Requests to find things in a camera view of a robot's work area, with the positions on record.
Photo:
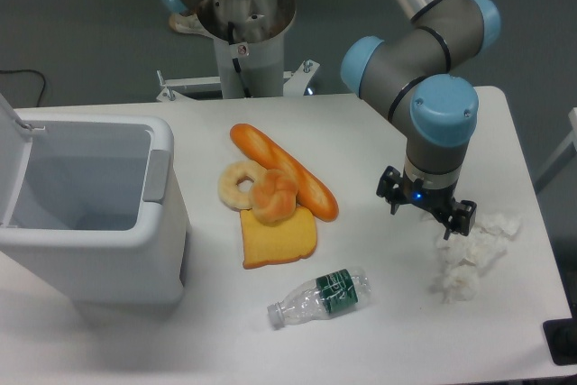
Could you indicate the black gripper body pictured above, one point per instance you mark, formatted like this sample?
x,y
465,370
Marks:
x,y
436,202

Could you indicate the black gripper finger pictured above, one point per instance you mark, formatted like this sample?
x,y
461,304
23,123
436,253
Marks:
x,y
390,188
461,219

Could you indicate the round knotted bread roll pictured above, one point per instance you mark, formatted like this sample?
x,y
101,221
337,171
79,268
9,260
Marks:
x,y
273,196

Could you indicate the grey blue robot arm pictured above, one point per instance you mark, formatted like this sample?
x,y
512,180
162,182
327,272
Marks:
x,y
408,82

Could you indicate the crumpled white tissue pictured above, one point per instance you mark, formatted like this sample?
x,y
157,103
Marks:
x,y
462,261

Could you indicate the long orange baguette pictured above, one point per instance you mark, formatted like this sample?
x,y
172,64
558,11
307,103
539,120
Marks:
x,y
312,192

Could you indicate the clear plastic bottle green label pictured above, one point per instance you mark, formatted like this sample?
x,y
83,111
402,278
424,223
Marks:
x,y
322,298

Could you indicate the white furniture leg right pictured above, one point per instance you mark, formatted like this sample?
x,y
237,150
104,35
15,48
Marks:
x,y
559,158

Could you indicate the yellow toast slice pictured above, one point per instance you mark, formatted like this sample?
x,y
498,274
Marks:
x,y
286,241

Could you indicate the black device at table edge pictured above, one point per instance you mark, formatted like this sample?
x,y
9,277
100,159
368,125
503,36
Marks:
x,y
560,335

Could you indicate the white open trash bin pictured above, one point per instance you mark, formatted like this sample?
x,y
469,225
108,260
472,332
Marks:
x,y
91,205

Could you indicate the pale ring bagel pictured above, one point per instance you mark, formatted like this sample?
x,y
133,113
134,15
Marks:
x,y
228,187

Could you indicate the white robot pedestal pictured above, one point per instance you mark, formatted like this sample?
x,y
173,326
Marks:
x,y
248,38

